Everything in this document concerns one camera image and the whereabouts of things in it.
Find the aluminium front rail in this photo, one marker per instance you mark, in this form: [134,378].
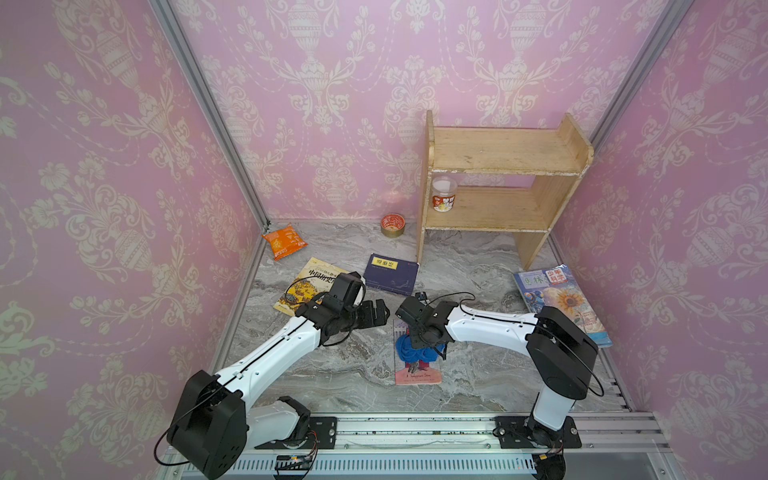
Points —
[457,446]

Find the aluminium corner post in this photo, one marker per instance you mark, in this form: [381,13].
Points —
[194,74]
[629,39]

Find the colourful sunflower magazine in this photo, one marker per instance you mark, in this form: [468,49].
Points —
[557,287]

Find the right aluminium corner post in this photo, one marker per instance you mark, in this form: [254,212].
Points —
[629,39]

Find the blue cloth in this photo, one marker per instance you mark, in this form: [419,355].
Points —
[421,357]

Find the wooden two-tier shelf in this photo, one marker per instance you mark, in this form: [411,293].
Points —
[510,180]

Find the yellow history picture book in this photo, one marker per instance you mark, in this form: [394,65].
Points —
[316,277]

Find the dark blue book yellow label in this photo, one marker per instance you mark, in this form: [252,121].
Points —
[391,274]

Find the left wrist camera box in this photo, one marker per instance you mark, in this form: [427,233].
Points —
[346,292]

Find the left aluminium corner post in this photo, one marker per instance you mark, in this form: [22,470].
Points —
[194,74]

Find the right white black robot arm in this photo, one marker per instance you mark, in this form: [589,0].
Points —
[562,353]

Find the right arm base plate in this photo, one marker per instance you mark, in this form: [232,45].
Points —
[523,432]

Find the orange snack bag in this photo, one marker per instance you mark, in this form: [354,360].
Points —
[285,242]

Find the white red cup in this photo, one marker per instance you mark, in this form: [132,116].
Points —
[443,192]

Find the Hamlet purple red book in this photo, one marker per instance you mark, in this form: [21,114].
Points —
[414,375]

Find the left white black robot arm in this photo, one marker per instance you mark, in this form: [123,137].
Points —
[215,420]

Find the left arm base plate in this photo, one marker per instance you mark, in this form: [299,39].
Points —
[321,433]

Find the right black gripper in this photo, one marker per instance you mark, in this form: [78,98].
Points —
[415,342]

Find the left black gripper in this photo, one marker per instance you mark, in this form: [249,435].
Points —
[371,318]

